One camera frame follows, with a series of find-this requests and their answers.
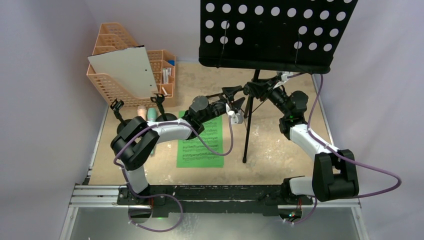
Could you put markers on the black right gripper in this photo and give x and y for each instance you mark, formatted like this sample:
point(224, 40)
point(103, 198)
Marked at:
point(260, 89)

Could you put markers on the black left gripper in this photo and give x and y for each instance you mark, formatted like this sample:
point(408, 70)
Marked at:
point(230, 92)

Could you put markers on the black music stand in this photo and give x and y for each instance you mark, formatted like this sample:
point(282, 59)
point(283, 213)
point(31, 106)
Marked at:
point(281, 35)

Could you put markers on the green sheet music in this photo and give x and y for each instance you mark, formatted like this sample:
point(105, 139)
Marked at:
point(193, 154)

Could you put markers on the mint green toy microphone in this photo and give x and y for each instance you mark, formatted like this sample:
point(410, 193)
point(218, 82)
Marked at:
point(152, 114)

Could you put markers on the pink toy microphone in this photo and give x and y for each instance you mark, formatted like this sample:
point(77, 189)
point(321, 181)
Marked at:
point(142, 111)

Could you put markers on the black round microphone stand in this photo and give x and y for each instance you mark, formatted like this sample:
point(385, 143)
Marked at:
point(115, 106)

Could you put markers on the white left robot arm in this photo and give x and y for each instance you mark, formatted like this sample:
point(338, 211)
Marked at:
point(133, 144)

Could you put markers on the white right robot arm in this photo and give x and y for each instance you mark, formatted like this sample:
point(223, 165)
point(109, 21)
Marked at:
point(334, 174)

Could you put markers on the white marker tube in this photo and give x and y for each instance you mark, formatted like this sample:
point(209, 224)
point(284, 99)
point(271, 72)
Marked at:
point(169, 73)

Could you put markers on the grey folder board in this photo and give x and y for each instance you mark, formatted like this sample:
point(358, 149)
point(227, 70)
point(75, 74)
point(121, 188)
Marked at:
point(129, 67)

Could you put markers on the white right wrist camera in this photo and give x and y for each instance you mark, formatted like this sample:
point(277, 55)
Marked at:
point(282, 78)

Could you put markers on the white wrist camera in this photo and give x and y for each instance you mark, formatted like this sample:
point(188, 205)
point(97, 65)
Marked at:
point(282, 78)
point(236, 117)

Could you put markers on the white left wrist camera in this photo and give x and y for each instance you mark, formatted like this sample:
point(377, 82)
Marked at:
point(236, 117)

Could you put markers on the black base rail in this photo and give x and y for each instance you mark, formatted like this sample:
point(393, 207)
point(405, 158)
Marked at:
point(214, 199)

